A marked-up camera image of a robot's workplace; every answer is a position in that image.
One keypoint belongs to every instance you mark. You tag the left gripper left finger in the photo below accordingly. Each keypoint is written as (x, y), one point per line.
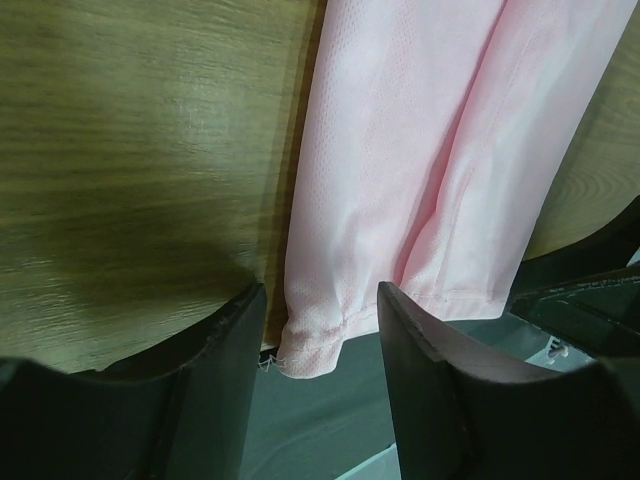
(177, 410)

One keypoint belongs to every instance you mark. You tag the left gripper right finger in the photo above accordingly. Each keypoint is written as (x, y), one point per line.
(464, 410)

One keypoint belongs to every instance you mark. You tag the pink t shirt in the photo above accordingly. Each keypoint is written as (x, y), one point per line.
(433, 133)

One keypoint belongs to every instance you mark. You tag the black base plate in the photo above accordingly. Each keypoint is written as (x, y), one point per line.
(567, 309)

